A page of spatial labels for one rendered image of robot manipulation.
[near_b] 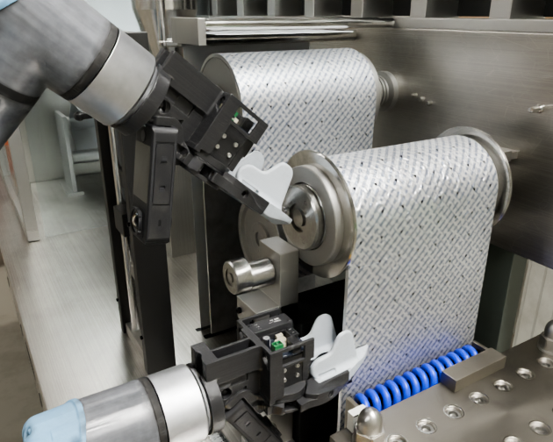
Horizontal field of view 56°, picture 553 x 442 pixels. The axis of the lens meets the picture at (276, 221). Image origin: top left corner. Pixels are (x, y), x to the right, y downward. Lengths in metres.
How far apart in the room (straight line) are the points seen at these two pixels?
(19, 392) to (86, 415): 2.02
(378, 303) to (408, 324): 0.07
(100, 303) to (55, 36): 0.79
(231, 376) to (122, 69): 0.30
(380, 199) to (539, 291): 1.89
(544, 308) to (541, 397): 1.70
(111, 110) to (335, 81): 0.42
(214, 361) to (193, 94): 0.25
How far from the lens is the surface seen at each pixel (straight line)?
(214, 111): 0.50
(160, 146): 0.48
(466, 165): 0.68
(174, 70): 0.49
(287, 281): 0.62
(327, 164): 0.56
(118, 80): 0.45
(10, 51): 0.45
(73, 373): 0.98
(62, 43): 0.44
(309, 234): 0.57
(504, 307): 0.87
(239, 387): 0.55
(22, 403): 2.45
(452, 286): 0.71
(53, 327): 1.11
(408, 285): 0.65
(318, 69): 0.80
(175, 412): 0.50
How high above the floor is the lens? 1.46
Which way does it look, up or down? 22 degrees down
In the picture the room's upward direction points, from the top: straight up
